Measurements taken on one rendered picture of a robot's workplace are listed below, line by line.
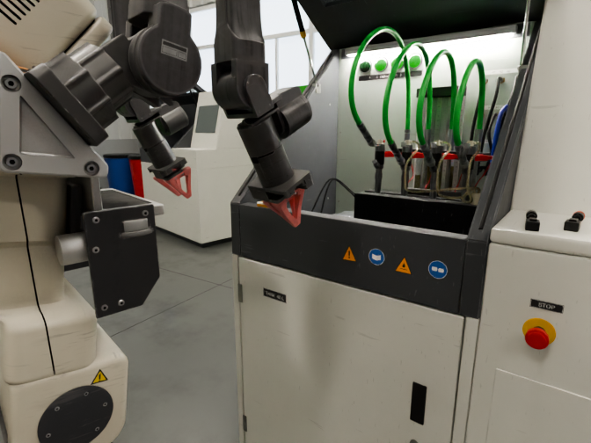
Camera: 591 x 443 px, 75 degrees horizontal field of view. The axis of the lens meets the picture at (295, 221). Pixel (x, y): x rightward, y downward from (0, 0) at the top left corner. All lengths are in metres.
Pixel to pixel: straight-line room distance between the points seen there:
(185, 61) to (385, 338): 0.73
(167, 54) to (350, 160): 1.09
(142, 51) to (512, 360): 0.80
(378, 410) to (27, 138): 0.92
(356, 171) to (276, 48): 4.78
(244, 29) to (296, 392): 0.96
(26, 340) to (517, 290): 0.80
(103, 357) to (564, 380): 0.80
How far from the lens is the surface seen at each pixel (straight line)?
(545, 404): 0.92
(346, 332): 1.01
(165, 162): 0.99
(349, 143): 1.50
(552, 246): 0.80
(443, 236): 0.83
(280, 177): 0.62
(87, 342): 0.69
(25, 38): 0.62
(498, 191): 0.88
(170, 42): 0.50
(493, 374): 0.91
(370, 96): 1.47
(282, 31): 6.20
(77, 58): 0.50
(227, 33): 0.59
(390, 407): 1.05
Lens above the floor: 1.16
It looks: 13 degrees down
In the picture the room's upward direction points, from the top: straight up
